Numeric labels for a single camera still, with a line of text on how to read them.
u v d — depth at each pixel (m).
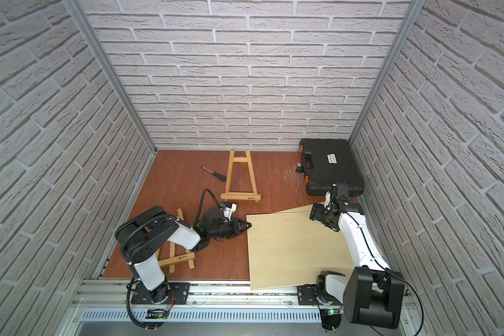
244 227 0.85
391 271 0.41
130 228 0.50
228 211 0.85
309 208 0.98
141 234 0.49
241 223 0.85
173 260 0.77
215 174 1.07
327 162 1.06
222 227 0.79
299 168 1.11
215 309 0.71
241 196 0.95
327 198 0.78
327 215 0.61
